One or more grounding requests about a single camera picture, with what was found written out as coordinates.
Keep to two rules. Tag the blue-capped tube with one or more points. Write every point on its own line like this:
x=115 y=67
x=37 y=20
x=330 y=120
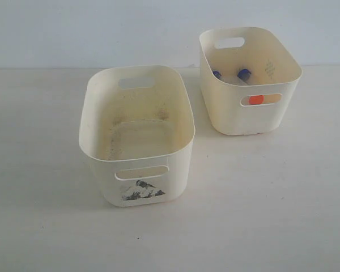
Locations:
x=244 y=76
x=217 y=74

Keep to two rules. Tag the orange-capped tube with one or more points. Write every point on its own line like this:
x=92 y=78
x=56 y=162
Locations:
x=260 y=99

